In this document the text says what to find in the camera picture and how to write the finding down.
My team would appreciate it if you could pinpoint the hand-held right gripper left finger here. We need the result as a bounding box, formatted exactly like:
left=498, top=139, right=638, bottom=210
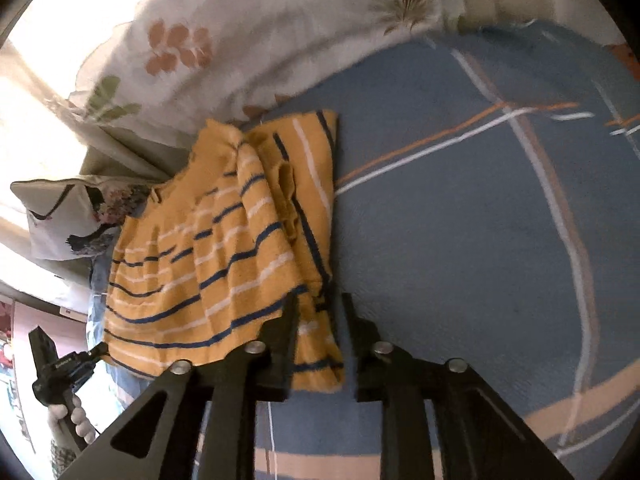
left=59, top=292, right=301, bottom=480

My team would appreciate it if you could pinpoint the floral print pillow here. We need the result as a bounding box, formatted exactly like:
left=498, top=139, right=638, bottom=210
left=11, top=176, right=156, bottom=262

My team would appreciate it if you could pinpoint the blue plaid bed sheet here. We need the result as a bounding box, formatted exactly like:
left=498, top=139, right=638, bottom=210
left=87, top=19, right=640, bottom=480

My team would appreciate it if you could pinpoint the white floral quilt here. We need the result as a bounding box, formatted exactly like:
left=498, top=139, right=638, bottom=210
left=67, top=0, right=466, bottom=136

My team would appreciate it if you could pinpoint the yellow striped knit garment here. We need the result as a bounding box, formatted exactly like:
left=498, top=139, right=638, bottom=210
left=101, top=109, right=346, bottom=393

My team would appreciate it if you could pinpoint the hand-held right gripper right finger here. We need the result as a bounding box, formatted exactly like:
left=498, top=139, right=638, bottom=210
left=341, top=292, right=575, bottom=480

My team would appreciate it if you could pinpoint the person's left hand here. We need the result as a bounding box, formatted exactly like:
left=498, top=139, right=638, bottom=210
left=47, top=394, right=97, bottom=445

